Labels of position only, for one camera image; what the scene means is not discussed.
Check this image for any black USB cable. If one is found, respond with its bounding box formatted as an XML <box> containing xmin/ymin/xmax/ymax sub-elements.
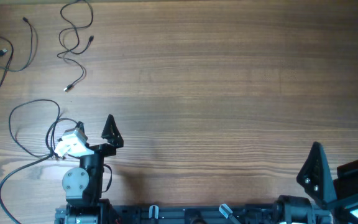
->
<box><xmin>57</xmin><ymin>0</ymin><xmax>94</xmax><ymax>93</ymax></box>
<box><xmin>0</xmin><ymin>16</ymin><xmax>39</xmax><ymax>107</ymax></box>
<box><xmin>8</xmin><ymin>99</ymin><xmax>80</xmax><ymax>160</ymax></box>

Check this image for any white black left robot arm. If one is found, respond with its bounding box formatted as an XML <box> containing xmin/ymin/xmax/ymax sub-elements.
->
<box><xmin>54</xmin><ymin>114</ymin><xmax>124</xmax><ymax>224</ymax></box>

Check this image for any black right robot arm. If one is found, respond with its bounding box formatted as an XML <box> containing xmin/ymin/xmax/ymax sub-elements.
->
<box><xmin>273</xmin><ymin>142</ymin><xmax>358</xmax><ymax>223</ymax></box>

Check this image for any black left camera cable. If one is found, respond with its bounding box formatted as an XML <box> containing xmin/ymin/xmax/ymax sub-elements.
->
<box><xmin>0</xmin><ymin>154</ymin><xmax>55</xmax><ymax>224</ymax></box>

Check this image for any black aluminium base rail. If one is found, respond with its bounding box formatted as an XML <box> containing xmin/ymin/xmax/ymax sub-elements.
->
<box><xmin>54</xmin><ymin>203</ymin><xmax>279</xmax><ymax>224</ymax></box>

